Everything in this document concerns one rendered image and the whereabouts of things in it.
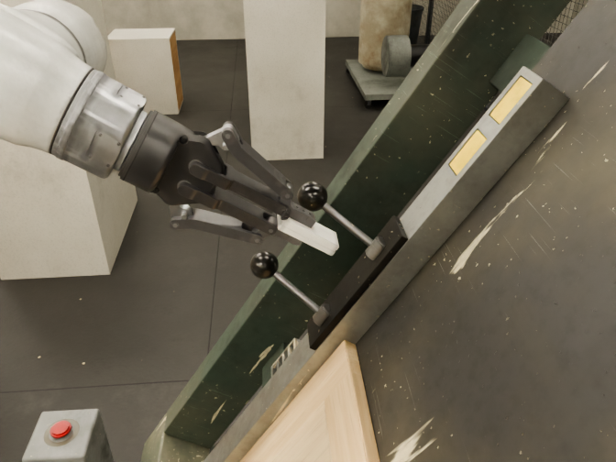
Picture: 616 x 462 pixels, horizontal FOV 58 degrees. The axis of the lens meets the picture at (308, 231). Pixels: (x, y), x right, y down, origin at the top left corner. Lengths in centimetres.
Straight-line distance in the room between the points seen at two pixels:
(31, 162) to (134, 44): 268
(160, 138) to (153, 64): 505
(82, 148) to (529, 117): 44
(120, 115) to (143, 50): 504
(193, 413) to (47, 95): 81
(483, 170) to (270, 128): 385
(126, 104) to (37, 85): 7
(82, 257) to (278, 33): 209
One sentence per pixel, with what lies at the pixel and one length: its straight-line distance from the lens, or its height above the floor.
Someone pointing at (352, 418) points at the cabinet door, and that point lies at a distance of 66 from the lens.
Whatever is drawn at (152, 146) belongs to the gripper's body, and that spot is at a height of 166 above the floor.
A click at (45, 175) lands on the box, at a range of 312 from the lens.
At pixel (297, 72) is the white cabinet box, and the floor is 70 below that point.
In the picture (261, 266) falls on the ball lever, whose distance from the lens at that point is 72.
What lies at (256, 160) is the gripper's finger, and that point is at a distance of 55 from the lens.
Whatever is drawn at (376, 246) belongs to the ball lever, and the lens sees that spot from 67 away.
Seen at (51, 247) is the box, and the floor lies 20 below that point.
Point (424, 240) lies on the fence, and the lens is 66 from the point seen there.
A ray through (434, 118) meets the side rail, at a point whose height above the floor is 157.
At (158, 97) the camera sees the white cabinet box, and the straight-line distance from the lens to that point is 567.
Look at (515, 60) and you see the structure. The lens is 84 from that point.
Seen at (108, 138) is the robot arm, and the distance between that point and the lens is 53.
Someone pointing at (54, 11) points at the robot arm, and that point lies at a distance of 66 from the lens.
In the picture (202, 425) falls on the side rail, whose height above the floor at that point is 93.
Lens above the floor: 186
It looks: 32 degrees down
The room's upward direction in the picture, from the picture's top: straight up
